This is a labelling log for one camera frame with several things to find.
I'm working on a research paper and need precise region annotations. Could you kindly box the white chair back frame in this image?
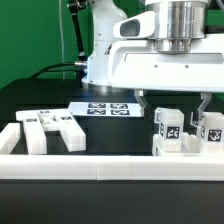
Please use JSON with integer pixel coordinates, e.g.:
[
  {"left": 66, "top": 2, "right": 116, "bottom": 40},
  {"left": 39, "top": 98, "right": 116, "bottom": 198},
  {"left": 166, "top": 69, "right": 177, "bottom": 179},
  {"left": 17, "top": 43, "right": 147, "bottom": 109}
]
[{"left": 16, "top": 109, "right": 86, "bottom": 155}]

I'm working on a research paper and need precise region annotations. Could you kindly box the white U-shaped fence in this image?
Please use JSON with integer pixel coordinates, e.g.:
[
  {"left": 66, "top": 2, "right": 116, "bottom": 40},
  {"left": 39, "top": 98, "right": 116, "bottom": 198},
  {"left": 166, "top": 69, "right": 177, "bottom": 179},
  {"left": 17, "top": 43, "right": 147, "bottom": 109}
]
[{"left": 0, "top": 123, "right": 224, "bottom": 181}]

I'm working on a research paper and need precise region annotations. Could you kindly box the white tagged cube near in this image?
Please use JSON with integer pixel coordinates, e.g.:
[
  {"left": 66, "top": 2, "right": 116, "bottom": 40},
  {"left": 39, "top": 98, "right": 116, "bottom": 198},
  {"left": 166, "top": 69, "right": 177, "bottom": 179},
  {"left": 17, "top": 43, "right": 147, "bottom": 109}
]
[{"left": 154, "top": 107, "right": 163, "bottom": 124}]

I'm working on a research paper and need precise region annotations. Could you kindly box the white hanging cable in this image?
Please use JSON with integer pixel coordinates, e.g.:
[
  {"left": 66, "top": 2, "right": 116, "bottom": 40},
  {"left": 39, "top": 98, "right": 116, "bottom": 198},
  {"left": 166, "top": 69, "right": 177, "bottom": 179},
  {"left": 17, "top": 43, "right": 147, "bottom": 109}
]
[{"left": 58, "top": 0, "right": 66, "bottom": 80}]

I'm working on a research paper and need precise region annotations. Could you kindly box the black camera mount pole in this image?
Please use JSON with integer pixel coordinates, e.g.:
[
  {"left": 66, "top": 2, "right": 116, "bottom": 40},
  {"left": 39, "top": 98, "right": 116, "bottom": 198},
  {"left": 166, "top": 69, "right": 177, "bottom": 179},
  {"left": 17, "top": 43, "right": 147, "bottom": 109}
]
[{"left": 67, "top": 0, "right": 88, "bottom": 61}]

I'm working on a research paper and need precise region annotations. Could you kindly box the black cable bundle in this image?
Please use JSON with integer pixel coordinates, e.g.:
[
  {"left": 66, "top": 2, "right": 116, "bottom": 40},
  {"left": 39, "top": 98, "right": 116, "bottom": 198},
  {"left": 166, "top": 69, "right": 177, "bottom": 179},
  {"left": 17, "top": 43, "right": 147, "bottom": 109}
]
[{"left": 29, "top": 60, "right": 88, "bottom": 80}]

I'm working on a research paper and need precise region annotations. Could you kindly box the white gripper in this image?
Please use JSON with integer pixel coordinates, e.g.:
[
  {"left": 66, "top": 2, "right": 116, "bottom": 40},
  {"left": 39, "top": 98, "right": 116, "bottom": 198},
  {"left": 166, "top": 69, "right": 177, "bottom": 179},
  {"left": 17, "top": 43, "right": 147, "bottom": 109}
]
[{"left": 108, "top": 10, "right": 224, "bottom": 127}]

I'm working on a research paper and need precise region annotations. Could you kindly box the white chair seat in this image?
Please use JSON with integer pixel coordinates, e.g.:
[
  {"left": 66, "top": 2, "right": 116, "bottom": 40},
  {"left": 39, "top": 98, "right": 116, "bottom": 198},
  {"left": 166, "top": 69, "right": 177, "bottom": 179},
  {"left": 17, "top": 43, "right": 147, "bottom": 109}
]
[{"left": 152, "top": 132, "right": 224, "bottom": 157}]

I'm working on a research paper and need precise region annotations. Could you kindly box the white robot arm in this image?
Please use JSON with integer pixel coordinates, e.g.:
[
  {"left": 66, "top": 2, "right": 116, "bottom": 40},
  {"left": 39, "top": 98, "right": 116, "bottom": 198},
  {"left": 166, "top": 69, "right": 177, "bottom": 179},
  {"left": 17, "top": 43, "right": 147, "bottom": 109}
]
[{"left": 83, "top": 0, "right": 224, "bottom": 125}]

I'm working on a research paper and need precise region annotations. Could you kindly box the white marker sheet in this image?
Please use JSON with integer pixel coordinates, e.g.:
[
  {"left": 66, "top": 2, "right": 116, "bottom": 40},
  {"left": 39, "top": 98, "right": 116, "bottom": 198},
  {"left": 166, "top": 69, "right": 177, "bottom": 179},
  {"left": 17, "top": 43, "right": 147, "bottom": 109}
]
[{"left": 68, "top": 102, "right": 144, "bottom": 117}]

